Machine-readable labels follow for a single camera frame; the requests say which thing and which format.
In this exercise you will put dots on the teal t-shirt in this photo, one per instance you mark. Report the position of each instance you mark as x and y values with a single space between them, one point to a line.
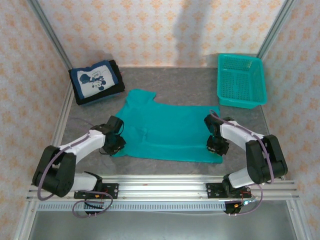
170 130

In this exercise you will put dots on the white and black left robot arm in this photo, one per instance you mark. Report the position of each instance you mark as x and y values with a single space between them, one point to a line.
85 145

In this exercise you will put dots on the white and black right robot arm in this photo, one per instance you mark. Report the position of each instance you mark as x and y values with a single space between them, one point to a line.
235 135

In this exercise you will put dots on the folded blue t-shirt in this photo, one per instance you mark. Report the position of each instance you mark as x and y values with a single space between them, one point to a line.
100 100

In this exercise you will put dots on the teal plastic basket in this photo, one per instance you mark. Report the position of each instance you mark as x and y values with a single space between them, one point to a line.
241 80

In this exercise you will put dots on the folded black t-shirt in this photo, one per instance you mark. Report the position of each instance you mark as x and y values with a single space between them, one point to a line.
117 72

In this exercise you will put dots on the grey metal panel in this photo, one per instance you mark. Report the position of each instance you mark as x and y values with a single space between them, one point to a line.
162 226

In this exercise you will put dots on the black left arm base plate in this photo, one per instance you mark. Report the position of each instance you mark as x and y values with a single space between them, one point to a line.
112 191

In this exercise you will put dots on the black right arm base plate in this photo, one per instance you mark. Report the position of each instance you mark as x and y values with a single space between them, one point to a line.
212 191

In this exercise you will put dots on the aluminium cross rail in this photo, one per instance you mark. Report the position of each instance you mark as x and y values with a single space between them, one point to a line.
162 188

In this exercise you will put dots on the aluminium frame post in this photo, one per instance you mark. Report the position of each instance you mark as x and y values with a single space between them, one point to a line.
275 27
50 35

